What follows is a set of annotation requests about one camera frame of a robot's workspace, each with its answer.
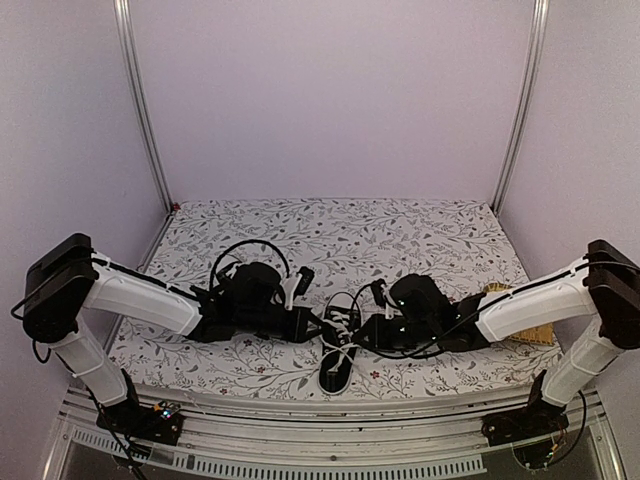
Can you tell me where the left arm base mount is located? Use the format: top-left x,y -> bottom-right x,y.
96,371 -> 185,446

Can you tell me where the woven bamboo tray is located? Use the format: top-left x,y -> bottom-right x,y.
482,282 -> 554,346

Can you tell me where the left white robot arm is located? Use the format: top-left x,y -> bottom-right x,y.
11,233 -> 321,434

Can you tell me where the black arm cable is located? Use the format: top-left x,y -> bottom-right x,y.
208,239 -> 290,286
349,287 -> 481,360

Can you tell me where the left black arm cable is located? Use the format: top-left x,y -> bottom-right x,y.
208,239 -> 290,286

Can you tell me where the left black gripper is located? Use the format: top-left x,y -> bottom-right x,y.
237,306 -> 328,344

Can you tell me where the aluminium frame post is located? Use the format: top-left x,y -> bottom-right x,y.
113,0 -> 174,214
491,0 -> 550,218

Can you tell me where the floral patterned table mat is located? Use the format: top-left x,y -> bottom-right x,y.
109,199 -> 561,401

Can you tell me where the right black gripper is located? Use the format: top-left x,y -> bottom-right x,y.
352,314 -> 438,354

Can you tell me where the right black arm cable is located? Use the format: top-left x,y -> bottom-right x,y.
349,287 -> 481,360

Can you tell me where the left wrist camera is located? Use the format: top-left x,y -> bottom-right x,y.
283,266 -> 315,311

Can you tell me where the right aluminium frame post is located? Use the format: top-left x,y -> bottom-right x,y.
491,0 -> 550,218

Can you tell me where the left aluminium frame post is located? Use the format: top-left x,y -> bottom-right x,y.
113,0 -> 174,214

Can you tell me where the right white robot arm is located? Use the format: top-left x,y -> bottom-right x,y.
353,240 -> 639,436

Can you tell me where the front aluminium rail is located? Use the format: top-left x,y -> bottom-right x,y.
49,384 -> 616,479

